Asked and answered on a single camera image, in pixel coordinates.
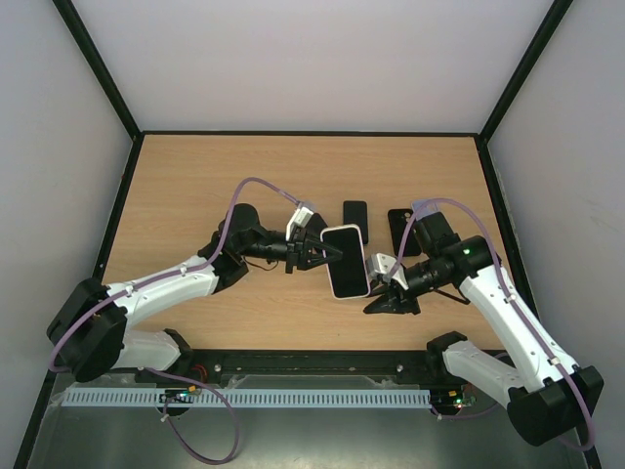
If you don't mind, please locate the black phone case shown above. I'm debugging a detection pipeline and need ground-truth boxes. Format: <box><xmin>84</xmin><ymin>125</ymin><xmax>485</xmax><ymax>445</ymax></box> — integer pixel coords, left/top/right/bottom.
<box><xmin>387</xmin><ymin>208</ymin><xmax>422</xmax><ymax>257</ymax></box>

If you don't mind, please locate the green phone black screen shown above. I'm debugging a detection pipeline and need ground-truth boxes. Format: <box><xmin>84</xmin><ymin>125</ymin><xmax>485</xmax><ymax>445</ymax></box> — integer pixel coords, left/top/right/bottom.
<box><xmin>343</xmin><ymin>200</ymin><xmax>369</xmax><ymax>245</ymax></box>

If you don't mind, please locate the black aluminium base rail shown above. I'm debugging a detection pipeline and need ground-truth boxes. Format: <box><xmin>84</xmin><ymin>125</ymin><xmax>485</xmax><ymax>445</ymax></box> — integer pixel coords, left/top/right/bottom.
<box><xmin>131</xmin><ymin>347</ymin><xmax>570</xmax><ymax>387</ymax></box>

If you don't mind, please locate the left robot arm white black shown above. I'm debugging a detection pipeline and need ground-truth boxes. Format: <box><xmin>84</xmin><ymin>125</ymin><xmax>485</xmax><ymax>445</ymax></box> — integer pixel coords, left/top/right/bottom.
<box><xmin>46</xmin><ymin>203</ymin><xmax>344</xmax><ymax>382</ymax></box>

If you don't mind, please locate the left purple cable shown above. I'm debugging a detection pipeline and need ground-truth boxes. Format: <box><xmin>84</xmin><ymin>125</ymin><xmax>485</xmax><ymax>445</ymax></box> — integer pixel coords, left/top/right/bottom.
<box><xmin>50</xmin><ymin>177</ymin><xmax>307</xmax><ymax>463</ymax></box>

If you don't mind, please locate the purple cable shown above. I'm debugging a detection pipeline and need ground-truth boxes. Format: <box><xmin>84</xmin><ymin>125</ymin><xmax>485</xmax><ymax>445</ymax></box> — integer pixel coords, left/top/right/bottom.
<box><xmin>393</xmin><ymin>196</ymin><xmax>598</xmax><ymax>451</ymax></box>
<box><xmin>50</xmin><ymin>177</ymin><xmax>307</xmax><ymax>463</ymax></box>

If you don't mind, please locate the black frame post left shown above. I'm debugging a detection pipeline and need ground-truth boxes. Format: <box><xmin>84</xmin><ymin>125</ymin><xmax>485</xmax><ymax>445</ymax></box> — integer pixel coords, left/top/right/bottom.
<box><xmin>51</xmin><ymin>0</ymin><xmax>143</xmax><ymax>143</ymax></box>

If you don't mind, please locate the black frame post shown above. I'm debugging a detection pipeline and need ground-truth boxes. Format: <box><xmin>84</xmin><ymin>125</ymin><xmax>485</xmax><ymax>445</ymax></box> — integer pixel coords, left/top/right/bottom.
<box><xmin>51</xmin><ymin>0</ymin><xmax>143</xmax><ymax>143</ymax></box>
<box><xmin>480</xmin><ymin>0</ymin><xmax>575</xmax><ymax>141</ymax></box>

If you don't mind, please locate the black frame post right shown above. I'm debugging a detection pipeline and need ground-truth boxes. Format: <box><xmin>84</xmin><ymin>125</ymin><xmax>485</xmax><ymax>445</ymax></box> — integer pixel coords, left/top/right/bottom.
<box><xmin>480</xmin><ymin>0</ymin><xmax>575</xmax><ymax>141</ymax></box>

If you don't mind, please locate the purple phone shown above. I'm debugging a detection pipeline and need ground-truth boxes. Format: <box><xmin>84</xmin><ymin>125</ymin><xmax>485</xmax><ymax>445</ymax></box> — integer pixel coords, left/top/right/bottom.
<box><xmin>308</xmin><ymin>213</ymin><xmax>328</xmax><ymax>232</ymax></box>

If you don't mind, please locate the lilac phone case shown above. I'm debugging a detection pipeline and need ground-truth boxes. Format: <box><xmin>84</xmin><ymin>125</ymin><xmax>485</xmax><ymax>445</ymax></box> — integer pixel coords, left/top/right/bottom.
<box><xmin>411</xmin><ymin>199</ymin><xmax>439</xmax><ymax>220</ymax></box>

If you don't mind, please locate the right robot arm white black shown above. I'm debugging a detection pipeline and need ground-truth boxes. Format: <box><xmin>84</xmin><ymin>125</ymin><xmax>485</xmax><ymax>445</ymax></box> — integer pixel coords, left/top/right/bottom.
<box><xmin>364</xmin><ymin>212</ymin><xmax>604</xmax><ymax>447</ymax></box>

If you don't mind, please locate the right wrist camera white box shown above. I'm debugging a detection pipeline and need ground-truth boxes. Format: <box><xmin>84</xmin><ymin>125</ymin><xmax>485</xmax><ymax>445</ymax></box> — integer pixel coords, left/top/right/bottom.
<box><xmin>365</xmin><ymin>253</ymin><xmax>408</xmax><ymax>290</ymax></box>

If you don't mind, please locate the light blue slotted cable duct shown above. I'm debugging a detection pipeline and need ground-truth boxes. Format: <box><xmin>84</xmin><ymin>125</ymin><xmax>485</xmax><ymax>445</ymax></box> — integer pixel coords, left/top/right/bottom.
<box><xmin>61</xmin><ymin>388</ymin><xmax>431</xmax><ymax>409</ymax></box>

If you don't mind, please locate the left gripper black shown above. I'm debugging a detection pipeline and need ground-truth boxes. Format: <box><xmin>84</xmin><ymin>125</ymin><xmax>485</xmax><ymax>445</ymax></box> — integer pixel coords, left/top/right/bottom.
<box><xmin>239</xmin><ymin>227</ymin><xmax>342</xmax><ymax>274</ymax></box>

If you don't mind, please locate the beige cased phone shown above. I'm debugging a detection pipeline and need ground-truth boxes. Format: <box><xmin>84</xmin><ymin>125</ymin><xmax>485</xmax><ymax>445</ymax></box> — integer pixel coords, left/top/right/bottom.
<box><xmin>320</xmin><ymin>224</ymin><xmax>370</xmax><ymax>300</ymax></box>

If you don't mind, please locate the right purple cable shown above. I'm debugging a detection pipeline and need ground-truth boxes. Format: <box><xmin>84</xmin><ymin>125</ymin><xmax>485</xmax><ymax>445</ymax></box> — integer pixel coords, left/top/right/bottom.
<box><xmin>393</xmin><ymin>196</ymin><xmax>598</xmax><ymax>451</ymax></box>

